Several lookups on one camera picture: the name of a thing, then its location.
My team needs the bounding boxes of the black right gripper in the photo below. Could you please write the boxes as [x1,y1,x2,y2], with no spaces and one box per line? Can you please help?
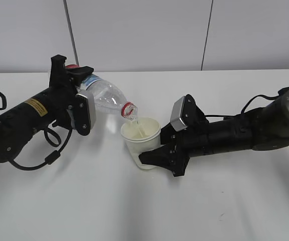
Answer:
[139,123,208,177]

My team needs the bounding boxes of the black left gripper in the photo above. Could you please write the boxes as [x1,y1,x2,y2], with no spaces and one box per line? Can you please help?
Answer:
[48,54,94,130]

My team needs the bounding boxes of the white paper cup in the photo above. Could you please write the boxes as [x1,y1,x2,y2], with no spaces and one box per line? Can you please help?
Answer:
[120,117,161,170]

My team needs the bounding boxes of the clear Nongfu Spring water bottle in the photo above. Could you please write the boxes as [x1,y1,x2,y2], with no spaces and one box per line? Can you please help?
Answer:
[77,73,138,122]

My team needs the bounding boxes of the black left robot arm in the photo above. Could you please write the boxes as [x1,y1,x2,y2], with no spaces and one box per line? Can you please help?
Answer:
[0,55,96,171]

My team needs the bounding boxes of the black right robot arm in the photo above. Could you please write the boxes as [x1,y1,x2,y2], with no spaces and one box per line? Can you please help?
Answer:
[138,87,289,177]

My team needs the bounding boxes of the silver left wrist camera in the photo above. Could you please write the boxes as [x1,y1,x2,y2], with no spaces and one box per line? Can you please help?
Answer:
[73,90,96,136]

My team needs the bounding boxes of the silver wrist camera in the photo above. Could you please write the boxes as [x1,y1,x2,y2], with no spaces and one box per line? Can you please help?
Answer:
[73,90,96,136]
[170,94,209,132]

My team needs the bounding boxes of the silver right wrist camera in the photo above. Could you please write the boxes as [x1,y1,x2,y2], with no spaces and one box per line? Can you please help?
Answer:
[170,94,209,132]

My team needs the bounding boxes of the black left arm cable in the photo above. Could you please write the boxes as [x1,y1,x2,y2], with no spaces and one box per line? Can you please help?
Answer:
[0,90,73,171]

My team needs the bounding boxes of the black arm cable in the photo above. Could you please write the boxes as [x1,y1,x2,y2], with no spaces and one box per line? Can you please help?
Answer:
[204,87,289,121]
[0,90,73,171]

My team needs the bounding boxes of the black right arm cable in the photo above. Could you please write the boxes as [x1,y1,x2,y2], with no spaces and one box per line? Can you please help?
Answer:
[204,87,289,121]

